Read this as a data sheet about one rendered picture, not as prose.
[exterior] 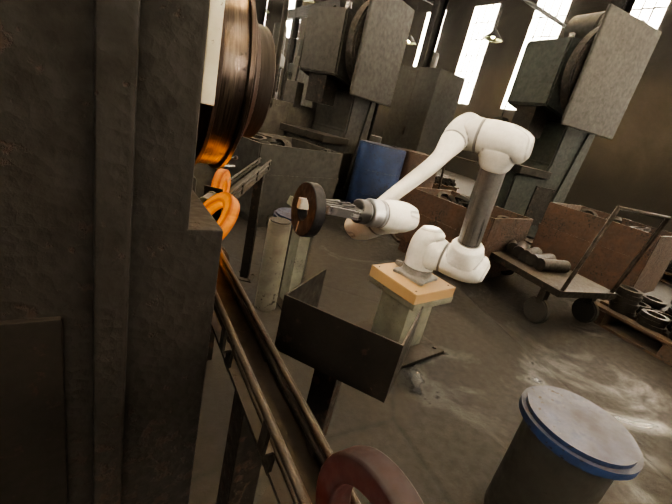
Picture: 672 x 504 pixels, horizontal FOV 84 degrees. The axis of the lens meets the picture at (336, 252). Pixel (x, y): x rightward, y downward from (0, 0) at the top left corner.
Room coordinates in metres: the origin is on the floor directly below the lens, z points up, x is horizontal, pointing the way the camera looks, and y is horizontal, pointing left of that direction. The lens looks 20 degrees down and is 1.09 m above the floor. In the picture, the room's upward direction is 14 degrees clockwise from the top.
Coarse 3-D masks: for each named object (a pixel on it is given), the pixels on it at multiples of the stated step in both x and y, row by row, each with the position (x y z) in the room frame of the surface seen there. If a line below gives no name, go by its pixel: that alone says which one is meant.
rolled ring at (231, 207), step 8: (224, 192) 1.00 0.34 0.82; (208, 200) 1.02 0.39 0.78; (216, 200) 1.00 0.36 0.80; (224, 200) 0.97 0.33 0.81; (232, 200) 0.95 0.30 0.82; (208, 208) 1.01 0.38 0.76; (216, 208) 1.02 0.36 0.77; (224, 208) 0.94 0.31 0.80; (232, 208) 0.93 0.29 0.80; (224, 216) 0.91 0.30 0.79; (232, 216) 0.92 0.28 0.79; (224, 224) 0.89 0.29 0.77; (232, 224) 0.91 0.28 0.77; (224, 232) 0.89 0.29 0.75
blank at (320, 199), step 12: (300, 192) 1.04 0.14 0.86; (312, 192) 0.98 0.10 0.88; (324, 192) 0.99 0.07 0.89; (312, 204) 0.97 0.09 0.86; (324, 204) 0.97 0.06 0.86; (300, 216) 1.03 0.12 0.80; (312, 216) 0.95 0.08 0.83; (324, 216) 0.96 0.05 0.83; (300, 228) 0.99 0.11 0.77; (312, 228) 0.95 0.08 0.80
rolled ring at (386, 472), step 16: (352, 448) 0.32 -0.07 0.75; (368, 448) 0.31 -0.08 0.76; (336, 464) 0.31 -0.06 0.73; (352, 464) 0.29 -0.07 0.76; (368, 464) 0.28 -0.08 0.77; (384, 464) 0.29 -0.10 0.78; (320, 480) 0.33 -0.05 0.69; (336, 480) 0.31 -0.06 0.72; (352, 480) 0.29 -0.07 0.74; (368, 480) 0.27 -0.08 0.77; (384, 480) 0.27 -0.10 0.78; (400, 480) 0.27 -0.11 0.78; (320, 496) 0.32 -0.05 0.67; (336, 496) 0.31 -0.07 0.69; (368, 496) 0.27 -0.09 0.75; (384, 496) 0.26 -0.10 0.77; (400, 496) 0.26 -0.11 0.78; (416, 496) 0.26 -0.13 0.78
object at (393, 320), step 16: (384, 304) 1.81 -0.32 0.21; (400, 304) 1.74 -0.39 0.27; (368, 320) 1.95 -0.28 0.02; (384, 320) 1.79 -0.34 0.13; (400, 320) 1.71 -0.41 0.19; (384, 336) 1.76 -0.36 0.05; (400, 336) 1.69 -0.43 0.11; (416, 336) 1.79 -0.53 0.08; (416, 352) 1.73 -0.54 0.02; (432, 352) 1.77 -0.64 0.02; (400, 368) 1.58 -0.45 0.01
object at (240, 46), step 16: (240, 0) 0.87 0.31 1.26; (240, 16) 0.85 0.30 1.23; (256, 16) 0.86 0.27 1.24; (240, 32) 0.84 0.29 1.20; (256, 32) 0.85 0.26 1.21; (224, 48) 0.81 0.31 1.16; (240, 48) 0.83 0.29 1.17; (224, 64) 0.81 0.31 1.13; (240, 64) 0.83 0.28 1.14; (224, 80) 0.81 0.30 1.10; (240, 80) 0.83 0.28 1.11; (224, 96) 0.82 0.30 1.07; (240, 96) 0.83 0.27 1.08; (224, 112) 0.83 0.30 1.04; (240, 112) 0.84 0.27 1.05; (224, 128) 0.84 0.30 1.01; (240, 128) 0.85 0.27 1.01; (208, 144) 0.86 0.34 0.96; (224, 144) 0.87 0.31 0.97; (208, 160) 0.92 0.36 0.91; (224, 160) 0.91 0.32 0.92
